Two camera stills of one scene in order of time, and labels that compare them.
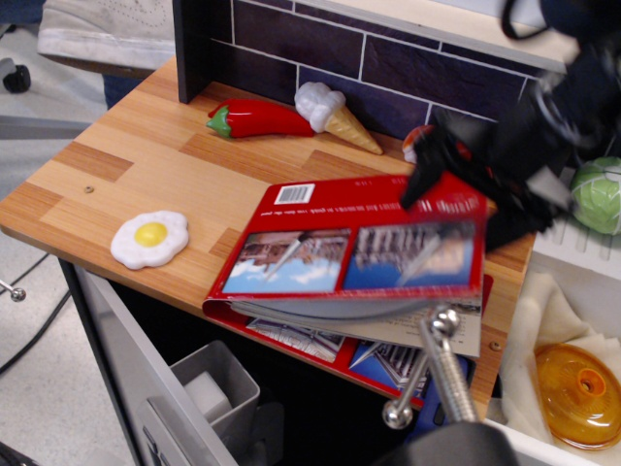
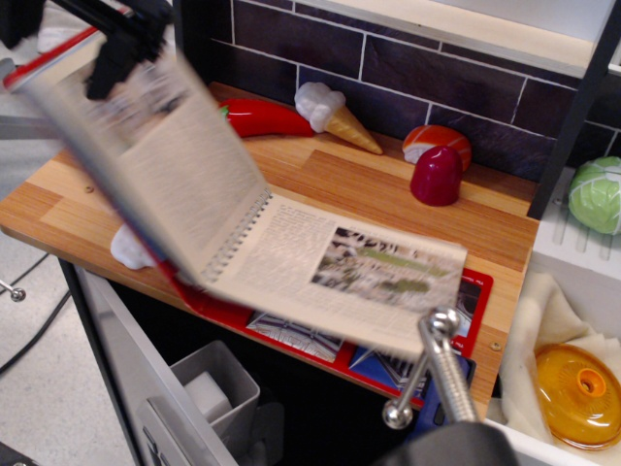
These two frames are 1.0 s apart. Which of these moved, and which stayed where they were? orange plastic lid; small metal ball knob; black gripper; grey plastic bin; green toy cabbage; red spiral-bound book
Moved: red spiral-bound book; black gripper
Stayed: grey plastic bin; small metal ball knob; orange plastic lid; green toy cabbage
